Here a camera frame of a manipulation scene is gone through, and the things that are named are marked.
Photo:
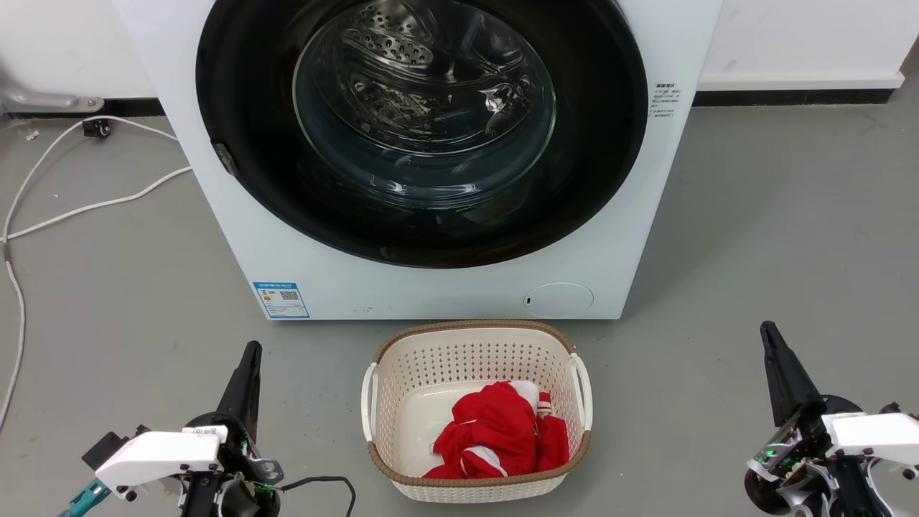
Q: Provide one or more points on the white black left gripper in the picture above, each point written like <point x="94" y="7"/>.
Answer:
<point x="161" y="456"/>

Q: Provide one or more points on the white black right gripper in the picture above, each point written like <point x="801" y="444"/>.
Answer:
<point x="865" y="434"/>

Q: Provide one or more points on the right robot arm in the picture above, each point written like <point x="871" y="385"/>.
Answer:
<point x="811" y="481"/>

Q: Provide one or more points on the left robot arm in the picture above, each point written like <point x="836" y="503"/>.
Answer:
<point x="230" y="499"/>

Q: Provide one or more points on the white front-load washing machine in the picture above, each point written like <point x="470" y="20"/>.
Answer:
<point x="445" y="291"/>

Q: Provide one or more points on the black round washer door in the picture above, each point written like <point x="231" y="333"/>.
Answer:
<point x="244" y="108"/>

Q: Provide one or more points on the steel washing drum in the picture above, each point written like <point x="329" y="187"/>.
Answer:
<point x="402" y="64"/>

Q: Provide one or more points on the blue energy label sticker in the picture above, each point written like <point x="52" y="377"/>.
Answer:
<point x="281" y="299"/>

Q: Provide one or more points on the cream perforated laundry basket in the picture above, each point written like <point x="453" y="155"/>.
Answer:
<point x="423" y="359"/>

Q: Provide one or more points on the round white filter cover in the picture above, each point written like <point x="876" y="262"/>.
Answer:
<point x="560" y="299"/>

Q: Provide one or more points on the red and white garment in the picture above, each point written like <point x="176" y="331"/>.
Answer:
<point x="495" y="431"/>

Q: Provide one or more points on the small black caster wheel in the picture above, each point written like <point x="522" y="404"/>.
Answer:
<point x="96" y="128"/>

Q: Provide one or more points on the black text print sticker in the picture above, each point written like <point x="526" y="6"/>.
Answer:
<point x="663" y="99"/>

